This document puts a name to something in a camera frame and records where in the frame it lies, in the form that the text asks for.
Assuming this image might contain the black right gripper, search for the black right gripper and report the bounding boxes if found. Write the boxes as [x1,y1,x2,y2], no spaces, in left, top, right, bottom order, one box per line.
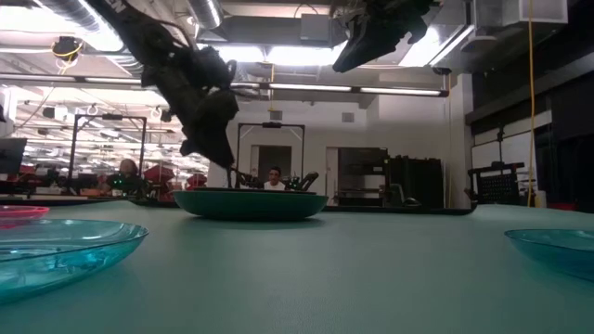
[329,0,436,74]

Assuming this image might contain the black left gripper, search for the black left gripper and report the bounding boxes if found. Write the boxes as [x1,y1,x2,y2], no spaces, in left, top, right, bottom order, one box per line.
[179,89,240,170]

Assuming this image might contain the gray plastic plate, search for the gray plastic plate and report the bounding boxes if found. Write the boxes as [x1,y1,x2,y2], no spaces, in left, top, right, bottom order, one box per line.
[192,186,319,196]

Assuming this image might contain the gray ceiling unit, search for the gray ceiling unit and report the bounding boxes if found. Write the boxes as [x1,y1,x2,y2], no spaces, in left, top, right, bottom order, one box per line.
[300,12,331,43]

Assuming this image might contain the ceiling light bar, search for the ceiling light bar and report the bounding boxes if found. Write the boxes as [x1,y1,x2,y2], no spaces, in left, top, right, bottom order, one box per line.
[266,82,354,93]
[359,86,443,97]
[83,76,143,85]

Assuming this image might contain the dark green round bowl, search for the dark green round bowl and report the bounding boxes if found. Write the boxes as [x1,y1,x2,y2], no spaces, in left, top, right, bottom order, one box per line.
[172,189,329,222]

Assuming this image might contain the person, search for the person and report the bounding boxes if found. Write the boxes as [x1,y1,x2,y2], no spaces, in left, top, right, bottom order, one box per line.
[263,165,287,191]
[95,158,149,199]

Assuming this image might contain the dark shelving unit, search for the dark shelving unit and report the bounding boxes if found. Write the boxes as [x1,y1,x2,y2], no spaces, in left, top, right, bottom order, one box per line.
[337,147,389,208]

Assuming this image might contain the black cabinet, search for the black cabinet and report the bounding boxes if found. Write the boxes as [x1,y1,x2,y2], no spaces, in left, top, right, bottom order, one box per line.
[387,155,446,209]

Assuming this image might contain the green table mat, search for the green table mat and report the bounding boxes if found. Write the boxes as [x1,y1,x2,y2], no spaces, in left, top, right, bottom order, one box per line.
[0,199,594,334]

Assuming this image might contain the translucent blue plastic plate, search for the translucent blue plastic plate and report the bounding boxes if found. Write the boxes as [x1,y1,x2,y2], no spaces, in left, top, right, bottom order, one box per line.
[504,227,594,283]
[0,218,150,306]

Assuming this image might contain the dark computer monitor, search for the dark computer monitor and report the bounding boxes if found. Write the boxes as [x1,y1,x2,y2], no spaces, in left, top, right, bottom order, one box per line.
[0,137,28,175]

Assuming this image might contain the translucent pink plastic plate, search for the translucent pink plastic plate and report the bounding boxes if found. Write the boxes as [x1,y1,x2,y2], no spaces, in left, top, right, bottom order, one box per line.
[0,205,51,230]

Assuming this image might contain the black pegboard stand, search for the black pegboard stand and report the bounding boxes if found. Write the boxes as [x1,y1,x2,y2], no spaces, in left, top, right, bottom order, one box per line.
[466,124,539,210]

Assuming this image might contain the black gantry frame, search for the black gantry frame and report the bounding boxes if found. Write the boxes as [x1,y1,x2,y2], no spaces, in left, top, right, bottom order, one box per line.
[235,122,306,189]
[68,113,148,196]

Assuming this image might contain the silver air duct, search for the silver air duct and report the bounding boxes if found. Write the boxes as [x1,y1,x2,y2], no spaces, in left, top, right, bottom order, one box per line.
[187,0,224,30]

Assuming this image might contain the white ventilation duct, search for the white ventilation duct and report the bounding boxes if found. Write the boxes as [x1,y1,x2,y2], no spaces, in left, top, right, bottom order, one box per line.
[472,0,570,29]

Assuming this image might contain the black ceiling cable reel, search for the black ceiling cable reel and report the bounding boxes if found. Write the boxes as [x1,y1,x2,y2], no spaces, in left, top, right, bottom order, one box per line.
[50,35,84,64]

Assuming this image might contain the yellow extension cable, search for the yellow extension cable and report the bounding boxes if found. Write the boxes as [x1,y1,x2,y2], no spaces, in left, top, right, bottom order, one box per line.
[526,0,536,209]

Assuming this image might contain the white wall board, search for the white wall board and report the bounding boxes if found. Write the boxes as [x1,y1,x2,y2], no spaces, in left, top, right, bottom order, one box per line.
[471,129,539,196]

